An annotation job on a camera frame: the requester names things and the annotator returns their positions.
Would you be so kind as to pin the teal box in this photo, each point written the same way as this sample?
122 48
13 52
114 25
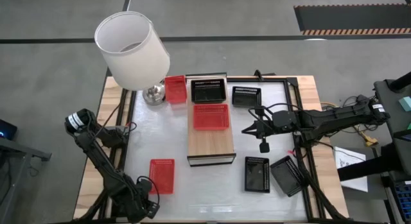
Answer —
406 103

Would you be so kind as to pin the red plastic basket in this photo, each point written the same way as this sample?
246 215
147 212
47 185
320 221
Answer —
163 176
211 117
175 89

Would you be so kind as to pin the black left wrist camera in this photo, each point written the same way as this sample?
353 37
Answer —
144 185

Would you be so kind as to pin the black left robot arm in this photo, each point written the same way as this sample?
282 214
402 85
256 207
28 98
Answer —
102 163

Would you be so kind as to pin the black plastic basket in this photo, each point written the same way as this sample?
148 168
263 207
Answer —
285 177
208 94
246 97
257 176

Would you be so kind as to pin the grey desk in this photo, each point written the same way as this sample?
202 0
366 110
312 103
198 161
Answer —
19 150

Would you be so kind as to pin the white paper sheet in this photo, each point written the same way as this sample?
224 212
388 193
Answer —
351 163

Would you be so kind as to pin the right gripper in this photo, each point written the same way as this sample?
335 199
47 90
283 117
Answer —
284 121

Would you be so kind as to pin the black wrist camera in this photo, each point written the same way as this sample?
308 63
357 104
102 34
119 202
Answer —
264 147
144 185

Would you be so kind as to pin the black clamp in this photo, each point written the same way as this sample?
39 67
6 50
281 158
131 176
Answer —
257 74

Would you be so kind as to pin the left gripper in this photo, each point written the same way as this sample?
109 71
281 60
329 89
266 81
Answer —
139 201

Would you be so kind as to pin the black hazard-striped floor mat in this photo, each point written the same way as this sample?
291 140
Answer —
353 18

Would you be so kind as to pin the wooden shelf with black frame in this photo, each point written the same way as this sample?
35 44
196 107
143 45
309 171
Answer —
210 143

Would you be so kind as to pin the black device with blue light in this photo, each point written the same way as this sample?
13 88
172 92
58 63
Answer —
7 130

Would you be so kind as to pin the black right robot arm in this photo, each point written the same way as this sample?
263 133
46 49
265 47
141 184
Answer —
337 119

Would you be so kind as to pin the black metal table frame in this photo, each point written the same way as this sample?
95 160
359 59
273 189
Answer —
293 80

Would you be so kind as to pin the backlit keyboard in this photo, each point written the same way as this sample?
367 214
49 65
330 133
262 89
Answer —
404 198

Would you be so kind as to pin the white shade table lamp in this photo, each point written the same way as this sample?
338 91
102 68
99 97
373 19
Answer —
131 50

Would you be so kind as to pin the black equipment cart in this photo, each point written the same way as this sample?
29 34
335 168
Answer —
391 160

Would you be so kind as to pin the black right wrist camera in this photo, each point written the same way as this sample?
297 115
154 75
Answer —
264 147

